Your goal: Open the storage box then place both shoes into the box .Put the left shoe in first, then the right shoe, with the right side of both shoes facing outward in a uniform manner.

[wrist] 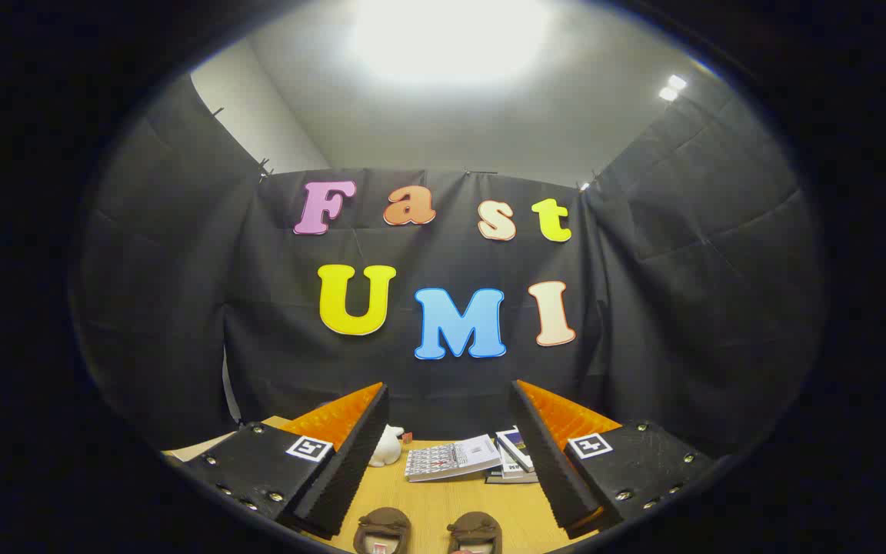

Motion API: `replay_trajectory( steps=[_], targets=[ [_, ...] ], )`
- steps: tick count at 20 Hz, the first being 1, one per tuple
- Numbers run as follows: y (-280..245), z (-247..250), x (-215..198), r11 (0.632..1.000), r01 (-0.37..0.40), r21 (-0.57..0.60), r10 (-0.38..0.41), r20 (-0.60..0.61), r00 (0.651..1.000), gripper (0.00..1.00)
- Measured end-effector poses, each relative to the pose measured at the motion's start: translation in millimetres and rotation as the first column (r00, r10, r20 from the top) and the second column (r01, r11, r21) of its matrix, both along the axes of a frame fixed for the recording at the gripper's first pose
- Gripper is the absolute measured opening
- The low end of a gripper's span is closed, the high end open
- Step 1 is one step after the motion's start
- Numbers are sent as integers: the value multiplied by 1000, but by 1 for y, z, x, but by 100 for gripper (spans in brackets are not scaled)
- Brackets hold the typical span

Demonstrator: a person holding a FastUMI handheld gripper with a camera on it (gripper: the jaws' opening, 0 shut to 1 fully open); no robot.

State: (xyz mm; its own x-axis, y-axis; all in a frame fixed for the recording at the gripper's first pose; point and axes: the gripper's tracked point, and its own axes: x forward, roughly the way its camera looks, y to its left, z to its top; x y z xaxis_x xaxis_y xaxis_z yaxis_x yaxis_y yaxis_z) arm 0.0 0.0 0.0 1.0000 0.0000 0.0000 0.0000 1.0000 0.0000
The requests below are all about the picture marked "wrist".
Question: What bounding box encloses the brown fuzzy shoe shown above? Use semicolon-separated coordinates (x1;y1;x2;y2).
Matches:
446;512;504;554
353;507;413;554

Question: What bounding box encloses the white duck plush toy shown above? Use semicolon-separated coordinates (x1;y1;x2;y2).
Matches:
368;424;413;468

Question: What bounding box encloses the leaning patterned cover book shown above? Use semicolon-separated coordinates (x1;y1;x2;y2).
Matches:
405;434;503;483

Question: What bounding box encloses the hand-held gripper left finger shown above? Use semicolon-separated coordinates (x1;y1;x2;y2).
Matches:
180;382;391;541

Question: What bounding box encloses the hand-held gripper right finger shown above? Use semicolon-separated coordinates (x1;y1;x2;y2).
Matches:
509;379;714;541

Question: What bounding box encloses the large ceiling light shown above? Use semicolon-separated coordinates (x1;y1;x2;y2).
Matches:
351;0;551;82

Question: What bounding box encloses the white book blue picture cover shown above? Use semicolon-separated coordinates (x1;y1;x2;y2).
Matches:
496;429;536;473

